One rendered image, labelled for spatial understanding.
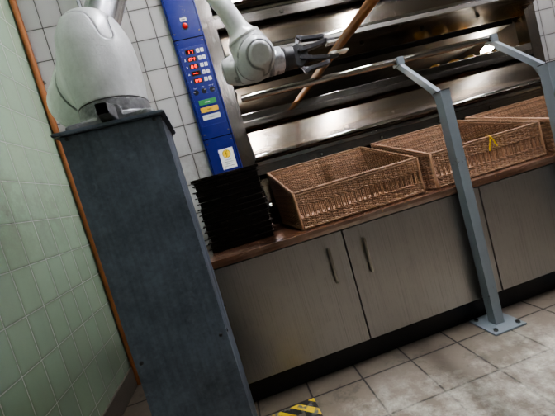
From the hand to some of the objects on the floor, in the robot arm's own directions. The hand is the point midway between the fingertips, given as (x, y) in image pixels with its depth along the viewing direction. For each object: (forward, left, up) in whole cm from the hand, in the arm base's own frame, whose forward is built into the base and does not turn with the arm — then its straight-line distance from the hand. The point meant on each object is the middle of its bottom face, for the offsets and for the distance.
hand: (336, 47), depth 114 cm
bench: (+48, +30, -119) cm, 132 cm away
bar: (+29, +10, -119) cm, 123 cm away
